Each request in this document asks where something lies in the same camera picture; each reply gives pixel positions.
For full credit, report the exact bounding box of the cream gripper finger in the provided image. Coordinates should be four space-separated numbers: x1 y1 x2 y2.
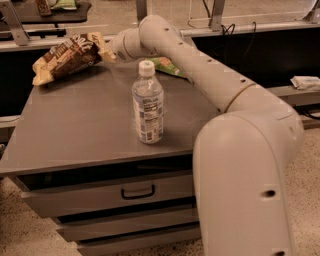
98 41 117 63

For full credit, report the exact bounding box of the brown chip bag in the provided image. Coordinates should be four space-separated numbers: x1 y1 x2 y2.
32 32 105 86

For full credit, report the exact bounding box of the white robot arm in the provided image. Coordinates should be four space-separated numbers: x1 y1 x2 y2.
107 15 304 256

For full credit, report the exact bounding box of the green chip bag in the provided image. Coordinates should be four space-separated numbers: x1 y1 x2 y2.
150 57 185 78

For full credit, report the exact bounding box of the clear plastic water bottle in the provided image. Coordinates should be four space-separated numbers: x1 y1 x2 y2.
132 60 164 144

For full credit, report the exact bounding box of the black background table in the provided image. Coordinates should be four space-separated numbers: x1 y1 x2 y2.
11 0 91 38

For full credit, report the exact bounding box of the grey drawer cabinet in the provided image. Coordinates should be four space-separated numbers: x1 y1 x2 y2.
0 63 216 256

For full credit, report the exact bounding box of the white crumpled wrapper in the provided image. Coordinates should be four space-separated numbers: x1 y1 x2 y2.
290 76 320 91

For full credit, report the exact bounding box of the metal railing frame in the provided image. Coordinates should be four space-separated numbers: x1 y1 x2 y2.
0 0 320 53

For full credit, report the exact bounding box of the black hanging cable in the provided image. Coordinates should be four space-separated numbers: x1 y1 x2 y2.
187 0 258 68

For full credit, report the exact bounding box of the black drawer handle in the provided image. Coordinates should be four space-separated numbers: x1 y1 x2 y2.
120 185 156 200

